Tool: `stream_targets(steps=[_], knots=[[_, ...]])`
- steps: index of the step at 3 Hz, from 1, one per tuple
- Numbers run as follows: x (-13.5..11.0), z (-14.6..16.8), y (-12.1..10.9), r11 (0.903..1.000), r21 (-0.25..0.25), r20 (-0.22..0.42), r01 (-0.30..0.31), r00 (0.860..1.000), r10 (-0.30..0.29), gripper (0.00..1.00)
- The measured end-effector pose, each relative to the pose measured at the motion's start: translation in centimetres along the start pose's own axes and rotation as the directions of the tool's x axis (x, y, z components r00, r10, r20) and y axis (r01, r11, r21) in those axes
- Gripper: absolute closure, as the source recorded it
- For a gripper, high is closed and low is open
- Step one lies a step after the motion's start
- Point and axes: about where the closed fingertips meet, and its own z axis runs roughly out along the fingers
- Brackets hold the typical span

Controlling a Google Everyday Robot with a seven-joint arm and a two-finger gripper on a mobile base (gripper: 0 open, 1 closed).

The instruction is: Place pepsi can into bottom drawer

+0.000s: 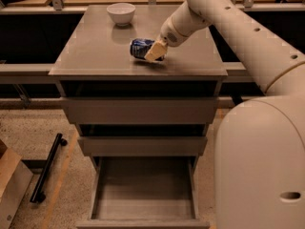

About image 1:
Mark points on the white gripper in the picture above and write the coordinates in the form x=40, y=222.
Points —
x=171, y=35

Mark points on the blue pepsi can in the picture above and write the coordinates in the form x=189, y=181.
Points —
x=140, y=46

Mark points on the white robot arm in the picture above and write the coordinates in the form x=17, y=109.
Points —
x=259, y=150

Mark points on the grey drawer cabinet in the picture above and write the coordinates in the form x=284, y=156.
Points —
x=96, y=63

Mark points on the grey top drawer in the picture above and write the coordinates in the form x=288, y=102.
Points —
x=139, y=111

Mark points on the grey middle drawer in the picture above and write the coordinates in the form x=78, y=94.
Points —
x=143, y=146

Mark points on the open grey bottom drawer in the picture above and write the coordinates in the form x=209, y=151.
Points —
x=144, y=193

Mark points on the white ceramic bowl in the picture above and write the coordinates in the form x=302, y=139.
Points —
x=121, y=14

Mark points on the black metal bar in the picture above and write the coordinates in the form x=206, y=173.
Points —
x=38, y=195

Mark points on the cardboard box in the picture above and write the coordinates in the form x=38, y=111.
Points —
x=15, y=178

